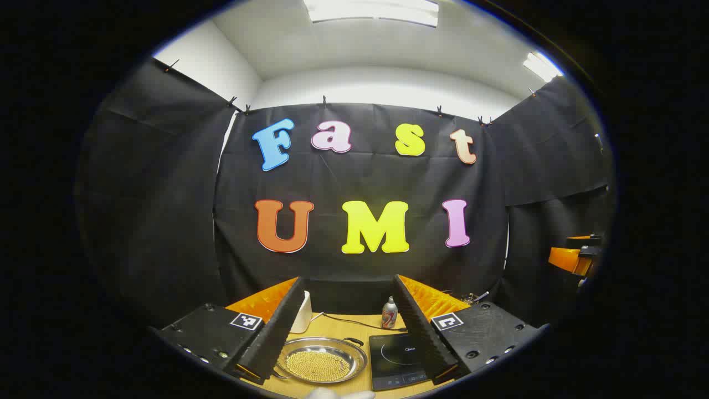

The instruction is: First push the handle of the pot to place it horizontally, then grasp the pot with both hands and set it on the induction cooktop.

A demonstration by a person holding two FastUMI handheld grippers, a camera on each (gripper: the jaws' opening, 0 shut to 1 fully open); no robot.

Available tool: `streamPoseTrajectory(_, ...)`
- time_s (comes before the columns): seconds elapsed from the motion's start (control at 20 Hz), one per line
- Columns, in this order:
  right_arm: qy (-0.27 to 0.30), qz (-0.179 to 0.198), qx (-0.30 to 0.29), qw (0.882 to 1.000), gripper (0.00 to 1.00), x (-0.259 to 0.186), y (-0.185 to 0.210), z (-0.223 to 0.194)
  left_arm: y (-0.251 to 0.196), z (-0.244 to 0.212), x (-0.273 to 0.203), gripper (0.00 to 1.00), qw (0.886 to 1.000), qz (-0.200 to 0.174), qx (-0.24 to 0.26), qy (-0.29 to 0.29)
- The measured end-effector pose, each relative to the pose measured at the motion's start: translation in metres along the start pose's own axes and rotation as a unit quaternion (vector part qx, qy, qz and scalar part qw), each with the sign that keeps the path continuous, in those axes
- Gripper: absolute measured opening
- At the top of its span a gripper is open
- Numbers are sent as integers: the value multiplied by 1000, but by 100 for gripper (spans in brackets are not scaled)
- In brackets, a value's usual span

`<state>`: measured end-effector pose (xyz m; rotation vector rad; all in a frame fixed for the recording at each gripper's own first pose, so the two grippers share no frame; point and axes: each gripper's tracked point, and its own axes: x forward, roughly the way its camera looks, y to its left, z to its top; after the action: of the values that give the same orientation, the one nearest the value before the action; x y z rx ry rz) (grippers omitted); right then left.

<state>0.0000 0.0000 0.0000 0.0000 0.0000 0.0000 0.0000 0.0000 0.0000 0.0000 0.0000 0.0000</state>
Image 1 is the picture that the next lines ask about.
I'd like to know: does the metal wire basket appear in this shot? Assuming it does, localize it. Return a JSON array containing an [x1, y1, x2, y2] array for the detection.
[[443, 290, 491, 305]]

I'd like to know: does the black power cable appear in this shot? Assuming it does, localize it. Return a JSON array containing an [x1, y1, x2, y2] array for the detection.
[[311, 312, 408, 332]]

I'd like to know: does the ceiling light panel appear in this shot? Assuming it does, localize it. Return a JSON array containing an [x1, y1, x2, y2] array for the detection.
[[522, 52, 564, 84], [304, 0, 440, 28]]

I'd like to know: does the row of black cloth clips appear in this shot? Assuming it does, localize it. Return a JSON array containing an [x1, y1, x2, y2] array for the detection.
[[163, 58, 538, 128]]

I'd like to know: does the white toaster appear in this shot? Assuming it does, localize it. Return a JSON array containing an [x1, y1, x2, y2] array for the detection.
[[289, 290, 314, 334]]

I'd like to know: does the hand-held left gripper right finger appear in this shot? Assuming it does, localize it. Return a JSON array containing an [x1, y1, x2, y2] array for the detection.
[[392, 274, 550, 386]]

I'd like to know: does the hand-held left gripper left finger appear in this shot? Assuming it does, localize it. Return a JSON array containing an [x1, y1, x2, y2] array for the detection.
[[150, 276, 306, 386]]

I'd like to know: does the stainless steel pot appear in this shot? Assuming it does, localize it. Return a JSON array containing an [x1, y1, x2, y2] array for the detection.
[[271, 336, 369, 385]]

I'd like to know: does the pile of soybeans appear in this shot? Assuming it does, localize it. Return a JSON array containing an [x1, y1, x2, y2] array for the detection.
[[285, 350, 353, 382]]

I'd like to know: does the black induction cooktop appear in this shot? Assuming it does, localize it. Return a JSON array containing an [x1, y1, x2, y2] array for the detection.
[[368, 331, 438, 392]]

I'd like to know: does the silver bottle with colourful label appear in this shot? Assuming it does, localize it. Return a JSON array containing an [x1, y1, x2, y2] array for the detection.
[[381, 296, 398, 330]]

